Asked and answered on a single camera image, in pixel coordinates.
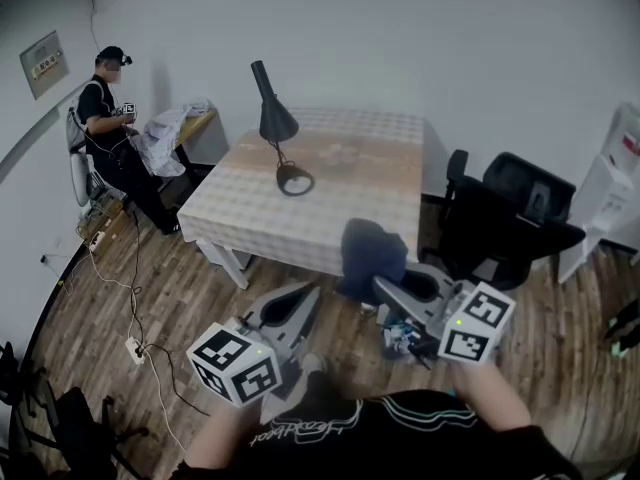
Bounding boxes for dark blue wiping cloth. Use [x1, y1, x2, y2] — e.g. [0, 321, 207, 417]
[339, 217, 410, 303]

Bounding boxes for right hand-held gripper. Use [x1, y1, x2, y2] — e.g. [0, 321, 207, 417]
[371, 262, 517, 366]

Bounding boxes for grey chair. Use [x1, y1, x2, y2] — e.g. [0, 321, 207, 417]
[68, 150, 109, 209]

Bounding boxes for pile of small items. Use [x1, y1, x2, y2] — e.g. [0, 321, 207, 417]
[381, 316, 437, 370]

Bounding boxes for person's right forearm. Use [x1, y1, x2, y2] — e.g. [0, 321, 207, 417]
[452, 361, 532, 432]

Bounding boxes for person's grey shoe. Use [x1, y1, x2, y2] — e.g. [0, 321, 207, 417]
[300, 352, 328, 378]

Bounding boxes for table with checkered tablecloth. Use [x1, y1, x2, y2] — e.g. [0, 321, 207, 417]
[177, 106, 427, 290]

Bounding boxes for small cloth-covered side table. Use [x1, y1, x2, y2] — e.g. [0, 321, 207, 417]
[129, 98, 214, 179]

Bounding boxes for grey wall cable duct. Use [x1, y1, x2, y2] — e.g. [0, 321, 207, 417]
[0, 80, 97, 180]

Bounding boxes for white water dispenser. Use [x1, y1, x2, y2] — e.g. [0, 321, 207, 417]
[557, 100, 640, 285]

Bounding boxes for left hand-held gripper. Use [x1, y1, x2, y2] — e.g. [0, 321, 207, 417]
[186, 282, 322, 409]

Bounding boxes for black floor cable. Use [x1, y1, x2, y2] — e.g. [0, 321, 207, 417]
[127, 207, 212, 418]

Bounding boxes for grey wall panel box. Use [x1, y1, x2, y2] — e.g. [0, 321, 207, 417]
[19, 30, 71, 101]

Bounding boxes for cardboard boxes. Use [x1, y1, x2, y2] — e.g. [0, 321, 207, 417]
[76, 196, 130, 258]

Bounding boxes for white power strip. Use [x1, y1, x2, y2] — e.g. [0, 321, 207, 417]
[124, 336, 148, 366]

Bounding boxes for black desk lamp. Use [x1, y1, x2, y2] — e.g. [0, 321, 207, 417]
[250, 60, 316, 198]

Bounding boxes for person's left forearm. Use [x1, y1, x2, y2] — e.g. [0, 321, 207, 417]
[184, 400, 265, 470]

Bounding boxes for black wall cable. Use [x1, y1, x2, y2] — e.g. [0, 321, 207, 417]
[63, 0, 102, 55]

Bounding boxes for white floor cable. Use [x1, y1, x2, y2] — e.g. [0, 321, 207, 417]
[88, 245, 187, 455]

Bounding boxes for person's black printed shirt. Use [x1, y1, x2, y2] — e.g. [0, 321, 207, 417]
[180, 367, 585, 480]

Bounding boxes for black chair base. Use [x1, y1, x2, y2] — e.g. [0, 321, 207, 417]
[0, 340, 57, 469]

